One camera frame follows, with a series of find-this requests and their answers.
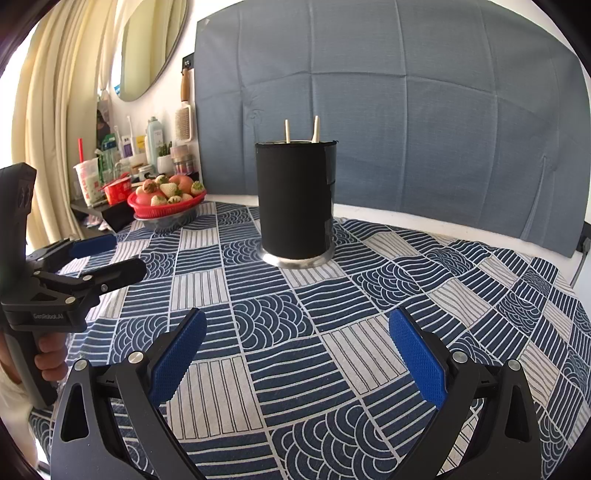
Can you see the red instant noodle cup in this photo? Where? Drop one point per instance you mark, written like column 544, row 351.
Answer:
column 117, row 191

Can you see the metal bowl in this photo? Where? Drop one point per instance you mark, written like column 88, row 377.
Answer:
column 171, row 221

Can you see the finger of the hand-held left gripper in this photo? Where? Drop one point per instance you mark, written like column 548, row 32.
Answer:
column 120, row 273
column 92, row 247

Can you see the white drink cup red straw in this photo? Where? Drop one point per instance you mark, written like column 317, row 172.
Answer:
column 87, row 182

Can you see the small potted plant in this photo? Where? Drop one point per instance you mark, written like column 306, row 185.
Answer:
column 164, row 164

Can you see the blue white patterned tablecloth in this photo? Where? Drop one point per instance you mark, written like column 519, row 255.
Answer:
column 323, row 323

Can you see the cream curtain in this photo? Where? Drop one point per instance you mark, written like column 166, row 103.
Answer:
column 55, row 115

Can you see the wooden hairbrush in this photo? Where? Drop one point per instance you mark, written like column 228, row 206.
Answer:
column 183, row 122

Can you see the black side table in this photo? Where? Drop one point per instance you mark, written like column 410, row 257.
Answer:
column 120, row 215

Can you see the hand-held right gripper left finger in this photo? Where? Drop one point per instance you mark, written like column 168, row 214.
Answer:
column 180, row 355

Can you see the wall socket plug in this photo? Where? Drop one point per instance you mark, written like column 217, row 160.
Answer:
column 584, row 244

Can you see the pale green spray bottle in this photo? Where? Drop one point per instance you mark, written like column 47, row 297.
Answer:
column 154, row 143

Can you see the white ceramic spoon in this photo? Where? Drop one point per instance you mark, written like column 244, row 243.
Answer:
column 316, row 129

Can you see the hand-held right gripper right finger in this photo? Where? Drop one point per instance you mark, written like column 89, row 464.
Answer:
column 418, row 355

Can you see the grey-blue backdrop cloth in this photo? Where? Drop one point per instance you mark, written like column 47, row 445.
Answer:
column 392, row 115

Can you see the red fruit basket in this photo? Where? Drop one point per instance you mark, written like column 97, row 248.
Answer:
column 141, row 211

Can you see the person's left forearm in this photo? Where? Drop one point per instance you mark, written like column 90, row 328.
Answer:
column 11, row 392

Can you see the black cylindrical utensil holder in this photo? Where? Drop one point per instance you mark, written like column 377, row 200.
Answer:
column 295, row 203

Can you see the person's left hand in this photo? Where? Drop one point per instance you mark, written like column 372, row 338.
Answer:
column 51, row 355

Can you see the round wall mirror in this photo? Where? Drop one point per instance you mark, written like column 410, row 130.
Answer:
column 147, row 46

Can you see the black wall hook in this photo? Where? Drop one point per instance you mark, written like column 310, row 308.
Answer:
column 187, row 62

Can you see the pile of mixed fruit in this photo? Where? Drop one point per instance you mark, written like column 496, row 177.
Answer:
column 168, row 190

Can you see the stacked small jars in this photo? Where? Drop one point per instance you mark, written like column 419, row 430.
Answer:
column 181, row 161

